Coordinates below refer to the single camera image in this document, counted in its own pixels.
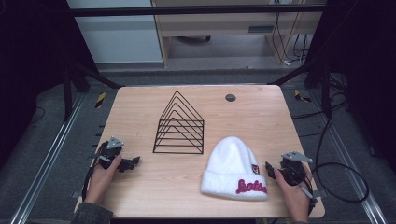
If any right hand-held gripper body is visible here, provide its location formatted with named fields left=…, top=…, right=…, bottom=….
left=277, top=150, right=314, bottom=188

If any person's left hand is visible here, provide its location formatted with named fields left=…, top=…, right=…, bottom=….
left=84, top=154, right=123, bottom=206

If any right hand-held gripper black cable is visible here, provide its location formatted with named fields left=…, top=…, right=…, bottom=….
left=306, top=116, right=371, bottom=216

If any person's right hand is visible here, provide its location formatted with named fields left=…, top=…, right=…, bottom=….
left=274, top=168, right=313, bottom=223

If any white knit beanie hat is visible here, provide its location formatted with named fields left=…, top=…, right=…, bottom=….
left=200, top=135, right=269, bottom=202

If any aluminium floor rail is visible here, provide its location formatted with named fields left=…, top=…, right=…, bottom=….
left=8, top=92, right=87, bottom=224
left=307, top=89, right=389, bottom=224

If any bundle of hanging cables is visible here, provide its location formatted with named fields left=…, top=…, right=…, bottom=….
left=271, top=11, right=310, bottom=67

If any left hand-held gripper black cable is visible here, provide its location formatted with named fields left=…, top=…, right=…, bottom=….
left=81, top=142, right=106, bottom=202

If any white cabinet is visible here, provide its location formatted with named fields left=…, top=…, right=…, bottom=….
left=65, top=0, right=164, bottom=65

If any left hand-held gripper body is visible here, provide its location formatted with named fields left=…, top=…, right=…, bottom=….
left=92, top=135, right=125, bottom=171

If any hand-held gripper black cable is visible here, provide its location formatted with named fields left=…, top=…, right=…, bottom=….
left=306, top=116, right=371, bottom=216
left=81, top=142, right=106, bottom=202

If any light wooden desk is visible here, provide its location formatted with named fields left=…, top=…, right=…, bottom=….
left=150, top=0, right=328, bottom=68

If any yellow black striped tape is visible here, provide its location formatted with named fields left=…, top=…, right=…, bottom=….
left=94, top=91, right=107, bottom=110
left=293, top=89, right=313, bottom=104

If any black frame leg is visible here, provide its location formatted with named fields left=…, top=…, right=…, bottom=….
left=268, top=54, right=333, bottom=119
left=61, top=54, right=124, bottom=123

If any black floor cable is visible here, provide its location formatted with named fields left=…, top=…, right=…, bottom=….
left=291, top=74, right=354, bottom=138

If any black wire file rack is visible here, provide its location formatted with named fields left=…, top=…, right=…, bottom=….
left=151, top=91, right=205, bottom=155

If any black horizontal frame bar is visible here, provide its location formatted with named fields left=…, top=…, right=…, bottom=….
left=66, top=3, right=328, bottom=18

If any dark curtain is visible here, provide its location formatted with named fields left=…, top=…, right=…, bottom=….
left=0, top=0, right=98, bottom=171
left=304, top=0, right=396, bottom=175

